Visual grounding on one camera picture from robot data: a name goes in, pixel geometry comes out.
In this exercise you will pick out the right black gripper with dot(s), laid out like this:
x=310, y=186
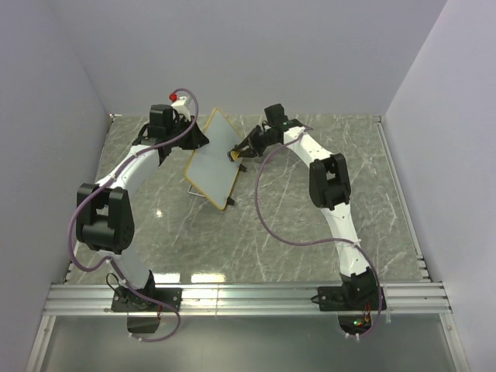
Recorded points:
x=249, y=142

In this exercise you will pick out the aluminium mounting rail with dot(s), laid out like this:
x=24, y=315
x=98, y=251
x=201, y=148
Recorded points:
x=245, y=300

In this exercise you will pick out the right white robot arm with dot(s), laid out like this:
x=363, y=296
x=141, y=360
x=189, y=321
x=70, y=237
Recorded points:
x=329, y=189

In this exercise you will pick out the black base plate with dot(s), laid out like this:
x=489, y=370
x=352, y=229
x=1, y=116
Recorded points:
x=164, y=300
x=333, y=298

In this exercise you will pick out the white whiteboard with yellow frame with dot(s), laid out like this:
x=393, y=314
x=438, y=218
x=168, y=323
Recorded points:
x=209, y=169

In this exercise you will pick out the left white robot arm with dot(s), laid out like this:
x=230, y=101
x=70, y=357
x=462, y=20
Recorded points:
x=103, y=220

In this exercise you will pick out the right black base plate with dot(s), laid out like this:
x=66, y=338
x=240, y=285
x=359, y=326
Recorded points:
x=333, y=298

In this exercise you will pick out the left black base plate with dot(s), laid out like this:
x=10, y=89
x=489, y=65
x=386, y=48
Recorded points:
x=164, y=300

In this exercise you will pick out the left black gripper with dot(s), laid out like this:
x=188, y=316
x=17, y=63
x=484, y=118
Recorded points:
x=198, y=138

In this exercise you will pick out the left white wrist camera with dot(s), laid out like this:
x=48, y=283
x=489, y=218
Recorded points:
x=180, y=104

